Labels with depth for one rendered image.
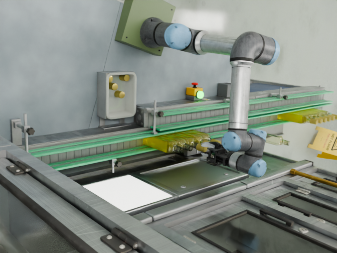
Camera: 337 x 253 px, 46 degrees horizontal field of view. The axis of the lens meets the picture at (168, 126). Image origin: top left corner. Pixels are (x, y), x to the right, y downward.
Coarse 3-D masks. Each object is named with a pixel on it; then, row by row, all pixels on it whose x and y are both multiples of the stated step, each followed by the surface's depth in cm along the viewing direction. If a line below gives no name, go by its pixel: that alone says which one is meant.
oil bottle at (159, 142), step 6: (144, 138) 202; (150, 138) 199; (156, 138) 196; (162, 138) 196; (144, 144) 203; (150, 144) 199; (156, 144) 196; (162, 144) 192; (168, 144) 189; (174, 144) 190; (162, 150) 193; (168, 150) 190
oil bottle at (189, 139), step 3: (174, 135) 203; (177, 135) 203; (180, 135) 203; (183, 135) 203; (183, 138) 198; (186, 138) 198; (189, 138) 198; (192, 138) 199; (186, 141) 197; (189, 141) 196; (192, 141) 197; (189, 144) 196
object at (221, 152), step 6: (210, 150) 181; (216, 150) 177; (222, 150) 179; (210, 156) 181; (216, 156) 177; (222, 156) 175; (228, 156) 174; (210, 162) 182; (216, 162) 179; (222, 162) 177
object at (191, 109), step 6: (324, 90) 313; (288, 96) 274; (294, 96) 275; (300, 96) 279; (228, 102) 240; (252, 102) 244; (258, 102) 248; (180, 108) 215; (186, 108) 216; (192, 108) 218; (198, 108) 217; (204, 108) 218; (210, 108) 220; (216, 108) 223; (168, 114) 200; (174, 114) 203
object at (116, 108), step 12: (120, 72) 192; (132, 72) 196; (108, 84) 188; (120, 84) 201; (132, 84) 200; (108, 96) 190; (132, 96) 201; (108, 108) 191; (120, 108) 204; (132, 108) 202
